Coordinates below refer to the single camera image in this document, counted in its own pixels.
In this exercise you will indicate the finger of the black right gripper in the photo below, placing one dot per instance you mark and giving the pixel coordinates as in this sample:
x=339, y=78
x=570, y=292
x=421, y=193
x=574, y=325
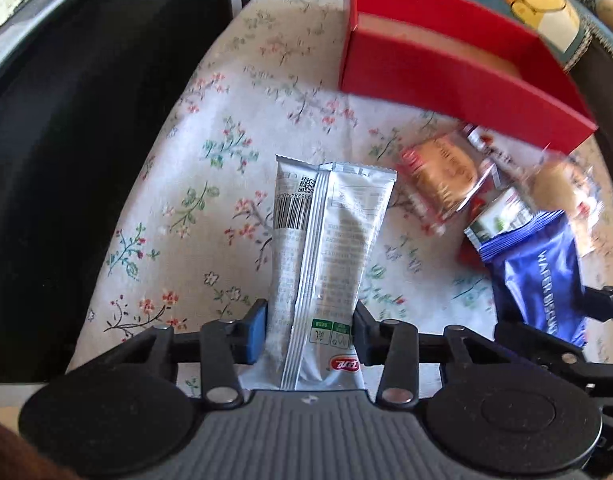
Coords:
x=565, y=360
x=598, y=303

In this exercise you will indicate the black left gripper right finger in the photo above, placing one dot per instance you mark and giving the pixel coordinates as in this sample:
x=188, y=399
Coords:
x=372, y=339

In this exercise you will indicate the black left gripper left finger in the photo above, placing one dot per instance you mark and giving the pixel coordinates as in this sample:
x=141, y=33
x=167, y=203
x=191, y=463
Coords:
x=237, y=342

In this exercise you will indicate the blue wafer biscuit packet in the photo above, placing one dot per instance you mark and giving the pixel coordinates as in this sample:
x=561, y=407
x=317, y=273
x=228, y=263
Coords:
x=535, y=277

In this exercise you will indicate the steamed egg cake packet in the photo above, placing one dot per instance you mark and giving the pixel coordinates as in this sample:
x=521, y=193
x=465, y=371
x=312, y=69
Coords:
x=559, y=182

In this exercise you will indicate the silver snack bar wrapper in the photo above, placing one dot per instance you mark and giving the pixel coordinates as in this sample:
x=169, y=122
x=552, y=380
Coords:
x=326, y=221

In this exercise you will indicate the small white green snack packet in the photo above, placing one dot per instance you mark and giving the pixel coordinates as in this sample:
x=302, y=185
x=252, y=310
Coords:
x=508, y=211

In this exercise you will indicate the white red snack packet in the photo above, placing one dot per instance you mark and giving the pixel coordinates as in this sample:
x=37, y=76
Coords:
x=513, y=158

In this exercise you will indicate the round meat floss cake packet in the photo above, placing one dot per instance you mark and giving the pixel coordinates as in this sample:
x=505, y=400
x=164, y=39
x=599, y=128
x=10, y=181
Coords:
x=440, y=176

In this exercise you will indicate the floral seat cushion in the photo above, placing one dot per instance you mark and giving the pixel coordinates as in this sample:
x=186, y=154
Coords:
x=194, y=240

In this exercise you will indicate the red cardboard box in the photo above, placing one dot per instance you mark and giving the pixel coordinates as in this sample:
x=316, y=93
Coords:
x=460, y=59

